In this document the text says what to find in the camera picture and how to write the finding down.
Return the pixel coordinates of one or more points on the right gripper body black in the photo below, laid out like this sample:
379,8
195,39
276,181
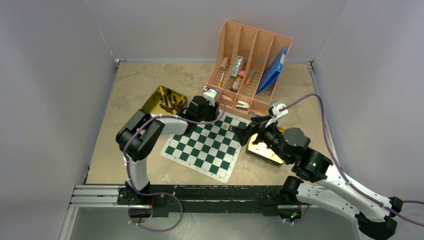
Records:
270,136

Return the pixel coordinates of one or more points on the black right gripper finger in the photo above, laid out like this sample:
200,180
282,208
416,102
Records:
243,133
261,120

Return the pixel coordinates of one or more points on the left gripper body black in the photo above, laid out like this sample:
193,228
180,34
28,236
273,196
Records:
209,113

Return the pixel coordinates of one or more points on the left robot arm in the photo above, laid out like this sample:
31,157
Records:
137,138

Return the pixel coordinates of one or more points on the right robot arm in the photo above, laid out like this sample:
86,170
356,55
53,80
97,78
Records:
318,181

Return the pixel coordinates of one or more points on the gold tin with white pieces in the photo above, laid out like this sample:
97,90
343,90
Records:
261,152

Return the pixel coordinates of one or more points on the green white chess board mat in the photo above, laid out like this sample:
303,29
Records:
210,149

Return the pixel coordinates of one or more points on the gold tin with dark pieces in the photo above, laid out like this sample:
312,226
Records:
165,101

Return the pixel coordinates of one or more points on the white stapler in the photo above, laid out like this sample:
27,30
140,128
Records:
241,105

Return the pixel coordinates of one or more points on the pink capped bottle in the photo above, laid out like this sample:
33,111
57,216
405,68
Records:
238,81

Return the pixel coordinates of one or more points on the pink desk organizer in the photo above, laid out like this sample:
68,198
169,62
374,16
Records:
259,49

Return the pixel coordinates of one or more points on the blue folder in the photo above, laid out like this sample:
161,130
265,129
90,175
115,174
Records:
273,71

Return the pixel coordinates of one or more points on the grey box in organizer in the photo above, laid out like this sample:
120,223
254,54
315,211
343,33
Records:
237,66

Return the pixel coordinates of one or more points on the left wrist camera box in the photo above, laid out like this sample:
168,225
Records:
210,94

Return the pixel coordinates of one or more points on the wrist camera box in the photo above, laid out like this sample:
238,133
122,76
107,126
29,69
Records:
276,111
210,94

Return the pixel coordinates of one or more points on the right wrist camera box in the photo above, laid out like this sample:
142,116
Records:
276,111

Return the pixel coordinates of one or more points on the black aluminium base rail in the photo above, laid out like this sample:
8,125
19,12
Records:
199,212

